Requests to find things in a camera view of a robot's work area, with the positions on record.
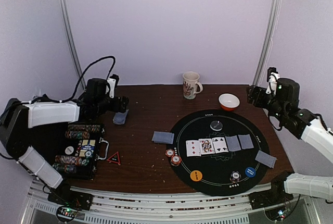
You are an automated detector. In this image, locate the black poker chip case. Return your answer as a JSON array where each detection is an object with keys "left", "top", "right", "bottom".
[{"left": 52, "top": 123, "right": 109, "bottom": 180}]

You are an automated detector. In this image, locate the clear dealer button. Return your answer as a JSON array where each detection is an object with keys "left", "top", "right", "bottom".
[{"left": 210, "top": 120, "right": 223, "bottom": 131}]

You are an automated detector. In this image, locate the queen of hearts card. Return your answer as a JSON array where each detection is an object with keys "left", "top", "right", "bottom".
[{"left": 199, "top": 139, "right": 215, "bottom": 155}]

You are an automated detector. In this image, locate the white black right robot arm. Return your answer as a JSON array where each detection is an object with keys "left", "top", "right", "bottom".
[{"left": 247, "top": 78, "right": 332, "bottom": 204}]

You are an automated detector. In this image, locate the white orange bowl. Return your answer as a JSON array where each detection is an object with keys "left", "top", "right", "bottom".
[{"left": 219, "top": 93, "right": 240, "bottom": 111}]

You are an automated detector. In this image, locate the three of diamonds card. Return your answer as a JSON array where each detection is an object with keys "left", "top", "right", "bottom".
[{"left": 186, "top": 140, "right": 201, "bottom": 157}]

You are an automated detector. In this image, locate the black red triangle marker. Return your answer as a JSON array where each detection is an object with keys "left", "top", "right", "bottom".
[{"left": 107, "top": 152, "right": 121, "bottom": 165}]

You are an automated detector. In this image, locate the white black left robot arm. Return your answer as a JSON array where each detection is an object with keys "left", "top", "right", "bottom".
[{"left": 1, "top": 72, "right": 129, "bottom": 208}]

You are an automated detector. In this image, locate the right aluminium frame post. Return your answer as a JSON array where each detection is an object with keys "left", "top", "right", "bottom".
[{"left": 252, "top": 0, "right": 281, "bottom": 86}]

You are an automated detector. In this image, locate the left aluminium frame post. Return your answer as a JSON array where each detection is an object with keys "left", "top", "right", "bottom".
[{"left": 59, "top": 0, "right": 83, "bottom": 78}]

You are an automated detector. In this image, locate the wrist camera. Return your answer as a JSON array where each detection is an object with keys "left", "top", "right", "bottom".
[
  {"left": 266, "top": 67, "right": 280, "bottom": 96},
  {"left": 107, "top": 74, "right": 119, "bottom": 98}
]

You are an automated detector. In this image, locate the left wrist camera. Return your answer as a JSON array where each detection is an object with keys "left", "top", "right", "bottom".
[{"left": 107, "top": 74, "right": 119, "bottom": 98}]

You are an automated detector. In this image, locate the aluminium frame post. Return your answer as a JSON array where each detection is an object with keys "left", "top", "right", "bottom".
[
  {"left": 252, "top": 0, "right": 281, "bottom": 86},
  {"left": 59, "top": 0, "right": 83, "bottom": 78}
]

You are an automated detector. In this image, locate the round black poker mat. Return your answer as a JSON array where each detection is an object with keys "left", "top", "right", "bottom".
[{"left": 167, "top": 109, "right": 270, "bottom": 196}]

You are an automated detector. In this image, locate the blue playing card deck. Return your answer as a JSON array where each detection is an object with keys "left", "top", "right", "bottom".
[{"left": 113, "top": 109, "right": 129, "bottom": 125}]

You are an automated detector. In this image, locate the floral ceramic mug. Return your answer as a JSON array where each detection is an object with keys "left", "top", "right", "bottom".
[{"left": 183, "top": 71, "right": 203, "bottom": 99}]

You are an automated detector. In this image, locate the orange big blind button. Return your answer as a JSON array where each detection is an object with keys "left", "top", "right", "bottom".
[{"left": 190, "top": 170, "right": 203, "bottom": 182}]

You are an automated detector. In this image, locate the blue small blind button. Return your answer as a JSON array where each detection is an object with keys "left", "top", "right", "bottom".
[{"left": 245, "top": 167, "right": 256, "bottom": 178}]

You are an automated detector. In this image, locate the three of clubs card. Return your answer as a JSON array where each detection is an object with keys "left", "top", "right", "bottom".
[{"left": 212, "top": 137, "right": 228, "bottom": 154}]

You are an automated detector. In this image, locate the face down card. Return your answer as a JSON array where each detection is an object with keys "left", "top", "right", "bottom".
[
  {"left": 238, "top": 134, "right": 254, "bottom": 150},
  {"left": 225, "top": 135, "right": 241, "bottom": 152}
]

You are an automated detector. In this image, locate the aluminium front rail base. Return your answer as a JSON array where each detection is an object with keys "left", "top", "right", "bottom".
[{"left": 22, "top": 178, "right": 322, "bottom": 224}]

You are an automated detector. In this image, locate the single blue playing card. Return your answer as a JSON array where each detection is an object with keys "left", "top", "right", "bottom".
[{"left": 153, "top": 132, "right": 174, "bottom": 144}]

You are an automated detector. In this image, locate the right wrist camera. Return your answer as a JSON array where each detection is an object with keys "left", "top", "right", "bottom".
[{"left": 266, "top": 67, "right": 280, "bottom": 96}]

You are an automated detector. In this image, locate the red poker chip stack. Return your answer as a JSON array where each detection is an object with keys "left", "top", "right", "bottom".
[{"left": 165, "top": 149, "right": 175, "bottom": 157}]

